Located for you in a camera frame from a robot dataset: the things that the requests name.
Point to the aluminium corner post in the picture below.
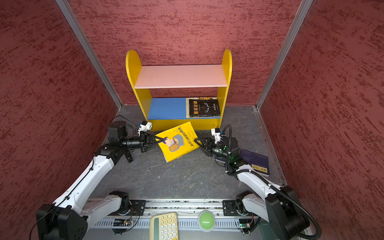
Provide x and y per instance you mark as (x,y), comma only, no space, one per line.
(79,33)
(290,37)

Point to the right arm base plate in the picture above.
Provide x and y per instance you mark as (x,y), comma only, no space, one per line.
(234,208)

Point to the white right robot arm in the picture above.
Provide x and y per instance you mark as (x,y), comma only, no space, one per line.
(277,205)

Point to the circuit board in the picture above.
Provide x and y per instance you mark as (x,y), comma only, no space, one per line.
(122,223)
(245,223)

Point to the right circuit board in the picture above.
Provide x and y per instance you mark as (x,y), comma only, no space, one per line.
(245,223)

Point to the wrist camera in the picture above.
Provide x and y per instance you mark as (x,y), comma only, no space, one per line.
(118,130)
(217,134)

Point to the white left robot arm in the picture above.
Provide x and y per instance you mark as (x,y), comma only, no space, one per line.
(65,218)

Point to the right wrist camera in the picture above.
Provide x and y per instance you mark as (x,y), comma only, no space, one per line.
(217,134)

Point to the yellow wooden bookshelf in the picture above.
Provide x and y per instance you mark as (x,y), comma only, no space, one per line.
(168,112)

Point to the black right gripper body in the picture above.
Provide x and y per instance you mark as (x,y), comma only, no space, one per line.
(216,149)

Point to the aluminium corner post left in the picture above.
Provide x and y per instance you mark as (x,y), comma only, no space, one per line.
(79,33)

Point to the green round button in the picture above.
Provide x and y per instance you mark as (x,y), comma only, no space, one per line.
(206,221)

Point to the aluminium corner post right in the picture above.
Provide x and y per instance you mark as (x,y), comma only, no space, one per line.
(290,37)

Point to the illustrated history book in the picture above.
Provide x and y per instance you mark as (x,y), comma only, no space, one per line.
(204,98)

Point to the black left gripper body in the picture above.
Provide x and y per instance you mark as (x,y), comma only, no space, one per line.
(141,143)

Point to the small black remote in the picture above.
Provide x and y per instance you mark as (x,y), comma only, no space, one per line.
(129,157)

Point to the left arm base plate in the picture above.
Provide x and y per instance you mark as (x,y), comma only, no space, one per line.
(138,207)

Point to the dark blue book top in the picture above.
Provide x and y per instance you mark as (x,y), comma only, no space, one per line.
(258,162)

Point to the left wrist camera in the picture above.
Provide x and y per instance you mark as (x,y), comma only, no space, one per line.
(118,130)

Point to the yellow calculator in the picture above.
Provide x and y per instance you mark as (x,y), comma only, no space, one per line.
(164,227)

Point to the yellow cartoon book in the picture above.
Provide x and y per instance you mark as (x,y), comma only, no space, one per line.
(178,141)

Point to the left circuit board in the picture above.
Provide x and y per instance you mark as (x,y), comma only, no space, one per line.
(122,223)

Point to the black book orange title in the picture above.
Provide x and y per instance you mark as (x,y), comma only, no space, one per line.
(202,108)

